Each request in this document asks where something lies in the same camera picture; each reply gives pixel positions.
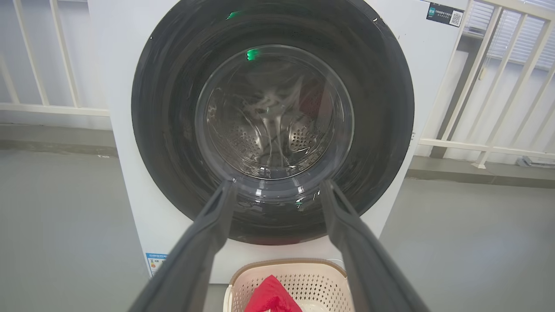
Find red garment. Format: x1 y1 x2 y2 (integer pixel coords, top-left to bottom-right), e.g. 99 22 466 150
244 275 303 312

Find black QR code sticker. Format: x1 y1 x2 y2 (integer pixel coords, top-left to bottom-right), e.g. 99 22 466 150
426 2 465 28

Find cream basket with brown rim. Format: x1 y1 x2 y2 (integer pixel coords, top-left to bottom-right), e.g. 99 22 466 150
223 259 355 312

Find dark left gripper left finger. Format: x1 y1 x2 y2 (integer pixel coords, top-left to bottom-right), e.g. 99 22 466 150
128 180 238 312

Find white window blinds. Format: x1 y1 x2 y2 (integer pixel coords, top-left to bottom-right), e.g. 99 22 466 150
464 0 555 70

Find washing machine glass door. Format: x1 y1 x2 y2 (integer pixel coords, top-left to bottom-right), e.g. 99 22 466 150
131 0 415 246

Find white front-load washing machine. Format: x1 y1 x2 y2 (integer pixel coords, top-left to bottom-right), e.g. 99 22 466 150
87 0 471 284

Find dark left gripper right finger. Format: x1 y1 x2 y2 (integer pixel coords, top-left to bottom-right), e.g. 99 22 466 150
320 179 430 312

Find white metal railing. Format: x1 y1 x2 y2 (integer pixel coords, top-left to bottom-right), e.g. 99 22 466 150
418 0 555 169
0 0 111 117

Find stainless steel washer drum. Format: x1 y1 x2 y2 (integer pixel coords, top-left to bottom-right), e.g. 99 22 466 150
204 56 347 180

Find blue energy label sticker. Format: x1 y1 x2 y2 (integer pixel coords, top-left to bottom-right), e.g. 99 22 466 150
145 253 169 278

